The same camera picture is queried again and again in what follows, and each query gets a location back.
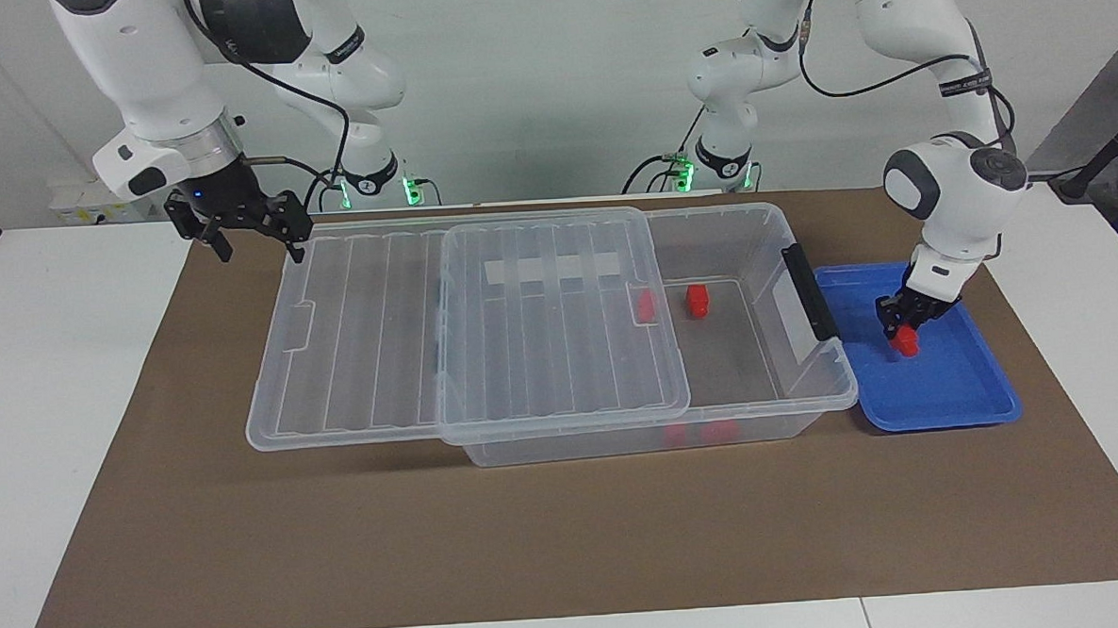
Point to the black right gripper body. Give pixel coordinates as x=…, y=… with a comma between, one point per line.
x=222, y=195

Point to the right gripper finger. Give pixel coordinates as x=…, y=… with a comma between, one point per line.
x=289, y=217
x=187, y=220

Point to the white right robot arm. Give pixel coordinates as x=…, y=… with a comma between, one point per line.
x=152, y=77

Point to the white power strip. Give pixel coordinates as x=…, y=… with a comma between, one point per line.
x=73, y=208

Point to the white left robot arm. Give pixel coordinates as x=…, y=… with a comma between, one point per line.
x=950, y=202

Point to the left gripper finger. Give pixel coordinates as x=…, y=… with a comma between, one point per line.
x=928, y=326
x=888, y=318

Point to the clear ribbed plastic lid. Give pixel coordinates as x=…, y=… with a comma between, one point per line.
x=363, y=360

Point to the blue plastic tray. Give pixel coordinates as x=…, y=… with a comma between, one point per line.
x=949, y=382

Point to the clear plastic storage box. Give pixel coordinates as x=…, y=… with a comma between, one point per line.
x=731, y=363

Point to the red block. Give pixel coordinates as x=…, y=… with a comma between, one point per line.
x=698, y=301
x=720, y=431
x=648, y=306
x=677, y=434
x=906, y=342

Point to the brown table mat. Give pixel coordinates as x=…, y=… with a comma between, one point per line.
x=247, y=507

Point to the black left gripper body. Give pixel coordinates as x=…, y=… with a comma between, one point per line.
x=919, y=308

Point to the black stand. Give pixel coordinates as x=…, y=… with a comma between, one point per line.
x=1077, y=183

